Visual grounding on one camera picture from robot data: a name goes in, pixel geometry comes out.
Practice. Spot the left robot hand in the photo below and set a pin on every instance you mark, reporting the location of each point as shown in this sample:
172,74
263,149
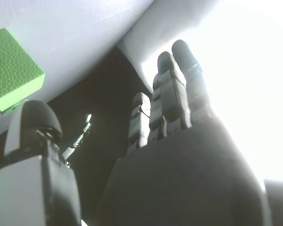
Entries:
179,179

